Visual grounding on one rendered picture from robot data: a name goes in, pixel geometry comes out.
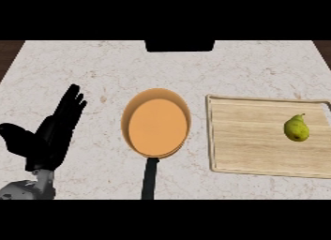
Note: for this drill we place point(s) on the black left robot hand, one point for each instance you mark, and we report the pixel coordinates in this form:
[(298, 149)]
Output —
[(49, 137)]

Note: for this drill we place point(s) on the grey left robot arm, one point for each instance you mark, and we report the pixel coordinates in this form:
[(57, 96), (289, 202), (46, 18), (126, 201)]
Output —
[(30, 187)]

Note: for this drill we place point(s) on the pale wooden tray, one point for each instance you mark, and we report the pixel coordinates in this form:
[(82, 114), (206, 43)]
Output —
[(270, 140)]

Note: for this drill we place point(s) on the green pear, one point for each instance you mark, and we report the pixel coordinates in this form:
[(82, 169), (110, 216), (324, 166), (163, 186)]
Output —
[(296, 128)]

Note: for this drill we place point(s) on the black appliance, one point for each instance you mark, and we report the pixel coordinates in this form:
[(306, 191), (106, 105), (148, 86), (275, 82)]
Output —
[(179, 46)]

